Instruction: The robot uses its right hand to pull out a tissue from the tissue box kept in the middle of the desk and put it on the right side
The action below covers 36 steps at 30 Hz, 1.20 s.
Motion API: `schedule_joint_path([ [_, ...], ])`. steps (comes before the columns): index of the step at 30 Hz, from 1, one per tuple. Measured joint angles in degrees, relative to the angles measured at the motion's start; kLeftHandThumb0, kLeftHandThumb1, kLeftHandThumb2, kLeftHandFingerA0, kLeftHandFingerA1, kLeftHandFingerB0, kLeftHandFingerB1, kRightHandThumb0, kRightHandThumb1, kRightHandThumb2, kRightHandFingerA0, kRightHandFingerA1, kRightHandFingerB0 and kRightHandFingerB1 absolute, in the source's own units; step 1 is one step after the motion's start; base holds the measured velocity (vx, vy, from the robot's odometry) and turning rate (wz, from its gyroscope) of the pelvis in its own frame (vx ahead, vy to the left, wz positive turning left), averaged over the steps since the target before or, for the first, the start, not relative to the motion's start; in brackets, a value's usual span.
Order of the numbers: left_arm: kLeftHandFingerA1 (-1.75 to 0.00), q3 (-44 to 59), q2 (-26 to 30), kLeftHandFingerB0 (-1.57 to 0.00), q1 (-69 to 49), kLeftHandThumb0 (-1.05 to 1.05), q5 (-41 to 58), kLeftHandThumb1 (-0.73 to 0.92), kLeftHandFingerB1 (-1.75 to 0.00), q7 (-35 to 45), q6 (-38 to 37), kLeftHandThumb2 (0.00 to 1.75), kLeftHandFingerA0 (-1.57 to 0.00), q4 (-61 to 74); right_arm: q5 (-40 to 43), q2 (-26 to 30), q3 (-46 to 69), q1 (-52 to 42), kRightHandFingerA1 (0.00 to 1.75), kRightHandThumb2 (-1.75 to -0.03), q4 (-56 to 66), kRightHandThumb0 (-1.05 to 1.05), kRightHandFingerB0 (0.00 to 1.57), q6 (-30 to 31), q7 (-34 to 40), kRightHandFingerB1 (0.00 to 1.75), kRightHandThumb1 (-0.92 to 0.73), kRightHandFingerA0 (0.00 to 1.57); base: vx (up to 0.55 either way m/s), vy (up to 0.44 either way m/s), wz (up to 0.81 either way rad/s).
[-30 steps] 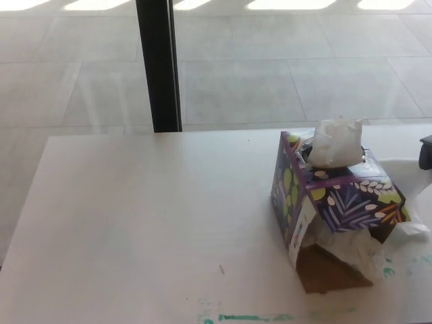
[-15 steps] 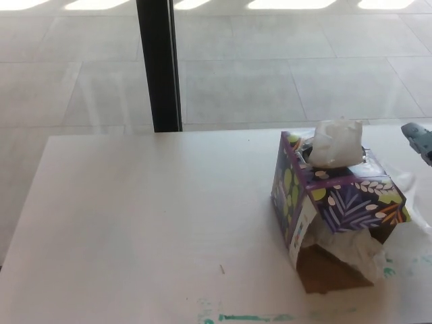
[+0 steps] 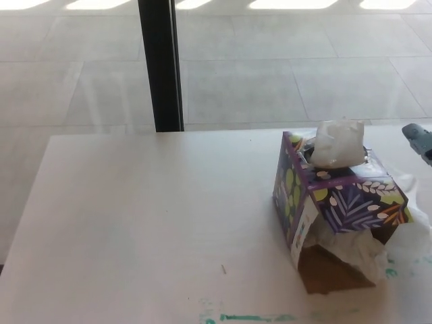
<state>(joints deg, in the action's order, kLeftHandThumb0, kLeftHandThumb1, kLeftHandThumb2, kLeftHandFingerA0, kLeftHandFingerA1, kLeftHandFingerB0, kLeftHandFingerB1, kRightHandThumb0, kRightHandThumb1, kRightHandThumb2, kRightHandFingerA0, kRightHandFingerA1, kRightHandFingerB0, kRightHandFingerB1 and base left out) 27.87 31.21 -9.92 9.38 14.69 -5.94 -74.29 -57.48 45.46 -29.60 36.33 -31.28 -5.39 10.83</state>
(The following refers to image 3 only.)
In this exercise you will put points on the purple floral tissue box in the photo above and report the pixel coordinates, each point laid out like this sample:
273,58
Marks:
341,206

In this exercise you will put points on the white folded tissue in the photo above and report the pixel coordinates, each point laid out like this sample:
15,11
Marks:
339,141

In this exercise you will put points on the black window frame post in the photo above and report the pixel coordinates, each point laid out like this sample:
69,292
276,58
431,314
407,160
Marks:
161,67

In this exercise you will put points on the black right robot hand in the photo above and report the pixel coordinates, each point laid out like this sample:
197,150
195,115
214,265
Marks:
420,140

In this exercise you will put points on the crumpled white tissue wad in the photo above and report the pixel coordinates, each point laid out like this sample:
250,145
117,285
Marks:
357,249

